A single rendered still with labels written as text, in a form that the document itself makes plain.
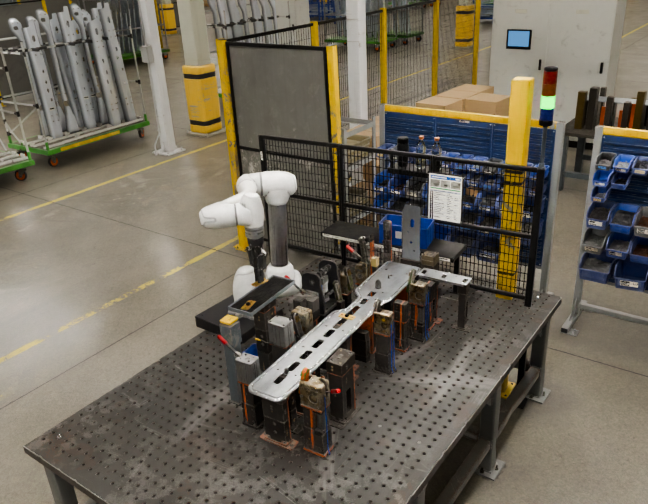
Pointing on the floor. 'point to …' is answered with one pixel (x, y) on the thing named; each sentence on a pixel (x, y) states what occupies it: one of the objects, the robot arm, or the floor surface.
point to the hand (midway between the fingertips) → (258, 274)
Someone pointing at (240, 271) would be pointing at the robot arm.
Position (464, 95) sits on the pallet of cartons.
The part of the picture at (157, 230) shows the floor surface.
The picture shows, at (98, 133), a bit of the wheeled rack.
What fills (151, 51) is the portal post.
